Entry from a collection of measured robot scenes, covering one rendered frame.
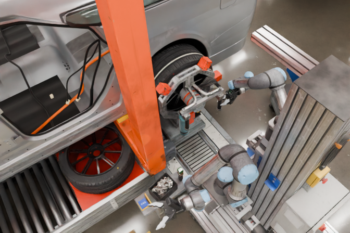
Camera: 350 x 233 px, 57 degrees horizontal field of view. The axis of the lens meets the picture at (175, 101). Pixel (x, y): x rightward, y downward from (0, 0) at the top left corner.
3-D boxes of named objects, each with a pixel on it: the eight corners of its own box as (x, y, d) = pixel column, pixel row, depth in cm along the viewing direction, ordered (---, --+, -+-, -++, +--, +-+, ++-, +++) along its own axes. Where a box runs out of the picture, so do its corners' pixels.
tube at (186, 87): (187, 86, 267) (187, 78, 258) (202, 102, 257) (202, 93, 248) (170, 96, 261) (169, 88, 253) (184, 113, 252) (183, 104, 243)
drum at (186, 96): (191, 92, 288) (191, 81, 277) (205, 107, 278) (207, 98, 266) (178, 99, 284) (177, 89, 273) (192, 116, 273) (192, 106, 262)
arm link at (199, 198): (210, 203, 190) (211, 197, 183) (194, 210, 188) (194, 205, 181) (204, 191, 195) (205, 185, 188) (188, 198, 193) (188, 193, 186)
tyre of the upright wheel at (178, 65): (184, 93, 333) (208, 39, 293) (198, 108, 322) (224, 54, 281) (129, 106, 293) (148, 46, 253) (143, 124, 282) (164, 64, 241)
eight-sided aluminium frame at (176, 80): (208, 95, 311) (211, 55, 267) (212, 99, 307) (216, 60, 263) (161, 123, 294) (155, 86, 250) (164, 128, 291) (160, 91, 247)
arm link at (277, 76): (282, 141, 243) (258, 73, 239) (298, 133, 246) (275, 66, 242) (290, 143, 231) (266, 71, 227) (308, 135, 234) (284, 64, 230)
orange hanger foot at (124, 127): (128, 113, 309) (122, 91, 281) (157, 153, 283) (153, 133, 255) (112, 121, 304) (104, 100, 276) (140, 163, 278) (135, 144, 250)
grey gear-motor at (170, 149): (156, 133, 345) (153, 115, 317) (178, 163, 324) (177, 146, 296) (141, 142, 340) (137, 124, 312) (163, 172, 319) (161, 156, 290)
